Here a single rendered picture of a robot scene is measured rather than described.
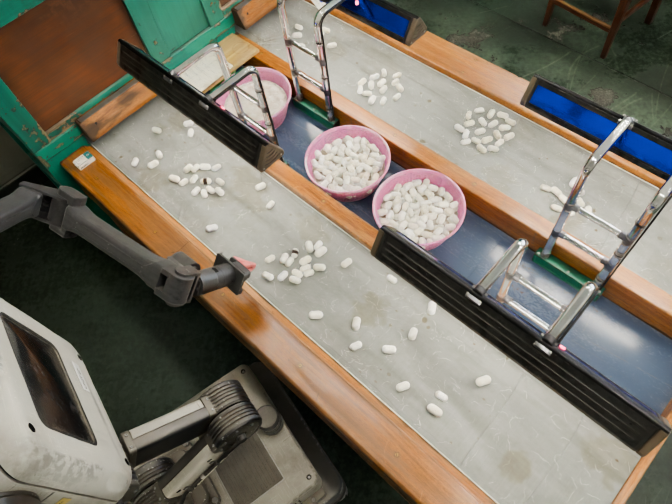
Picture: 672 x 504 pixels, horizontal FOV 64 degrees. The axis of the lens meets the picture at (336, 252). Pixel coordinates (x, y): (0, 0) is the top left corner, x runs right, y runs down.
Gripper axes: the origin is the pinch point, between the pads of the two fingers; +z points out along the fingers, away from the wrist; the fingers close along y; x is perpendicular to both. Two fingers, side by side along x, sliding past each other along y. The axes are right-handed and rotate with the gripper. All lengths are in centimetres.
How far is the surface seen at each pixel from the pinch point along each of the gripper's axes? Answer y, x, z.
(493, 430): -70, 2, 13
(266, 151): 6.1, -30.4, -2.4
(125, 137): 77, 3, 14
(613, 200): -59, -46, 70
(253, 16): 78, -44, 57
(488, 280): -53, -35, -2
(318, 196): 6.5, -13.6, 28.8
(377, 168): 1, -25, 45
